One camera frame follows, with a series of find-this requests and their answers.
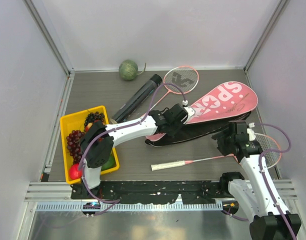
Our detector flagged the pink racket bag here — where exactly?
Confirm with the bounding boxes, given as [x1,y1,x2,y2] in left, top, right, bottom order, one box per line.
[145,81,258,147]

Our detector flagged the pink racket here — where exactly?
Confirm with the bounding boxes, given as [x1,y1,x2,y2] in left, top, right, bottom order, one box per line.
[151,133,282,171]
[140,65,199,123]

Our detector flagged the black shuttlecock tube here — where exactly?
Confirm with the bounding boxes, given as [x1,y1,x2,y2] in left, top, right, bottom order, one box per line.
[110,74,162,124]

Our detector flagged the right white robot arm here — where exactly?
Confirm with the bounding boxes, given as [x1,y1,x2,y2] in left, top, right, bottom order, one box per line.
[212,121,302,240]

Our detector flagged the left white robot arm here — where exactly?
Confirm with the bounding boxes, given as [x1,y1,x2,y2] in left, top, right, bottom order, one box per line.
[79,104,195,199]

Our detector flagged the green lime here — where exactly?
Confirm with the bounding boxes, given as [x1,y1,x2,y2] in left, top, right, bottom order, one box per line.
[101,154,116,171]

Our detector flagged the green melon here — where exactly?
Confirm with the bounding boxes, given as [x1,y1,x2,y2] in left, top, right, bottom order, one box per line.
[118,59,147,81]

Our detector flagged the dark grape bunch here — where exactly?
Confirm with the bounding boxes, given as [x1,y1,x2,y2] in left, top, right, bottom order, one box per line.
[84,111,106,127]

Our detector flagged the red strawberries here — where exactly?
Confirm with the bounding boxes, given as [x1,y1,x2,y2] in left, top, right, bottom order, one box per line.
[84,120,103,133]

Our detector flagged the yellow plastic tray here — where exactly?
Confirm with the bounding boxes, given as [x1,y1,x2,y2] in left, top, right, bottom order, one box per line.
[60,105,109,185]

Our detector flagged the red grape bunch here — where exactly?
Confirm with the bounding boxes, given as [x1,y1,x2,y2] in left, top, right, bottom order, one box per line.
[66,130,85,164]

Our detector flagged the red pepper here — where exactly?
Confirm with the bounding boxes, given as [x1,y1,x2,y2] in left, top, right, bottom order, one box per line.
[68,163,82,180]

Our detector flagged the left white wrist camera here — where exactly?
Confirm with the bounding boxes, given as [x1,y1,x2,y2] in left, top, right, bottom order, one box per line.
[182,100,195,119]

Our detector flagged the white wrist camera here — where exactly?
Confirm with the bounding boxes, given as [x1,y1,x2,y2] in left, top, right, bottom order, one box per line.
[246,122,256,141]
[182,100,195,119]

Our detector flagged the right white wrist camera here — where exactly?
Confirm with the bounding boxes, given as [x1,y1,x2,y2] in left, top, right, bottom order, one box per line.
[246,122,256,141]

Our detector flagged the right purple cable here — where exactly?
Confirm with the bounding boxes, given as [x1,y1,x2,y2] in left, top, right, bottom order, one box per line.
[221,122,298,240]

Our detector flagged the purple cable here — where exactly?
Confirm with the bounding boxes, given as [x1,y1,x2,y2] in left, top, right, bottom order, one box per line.
[77,83,189,217]
[221,122,298,240]

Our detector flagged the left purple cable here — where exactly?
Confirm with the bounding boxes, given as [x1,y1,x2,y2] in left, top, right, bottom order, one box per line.
[77,83,189,217]

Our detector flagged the white slotted cable duct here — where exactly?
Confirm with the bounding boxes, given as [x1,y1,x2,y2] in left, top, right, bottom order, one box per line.
[35,201,223,212]

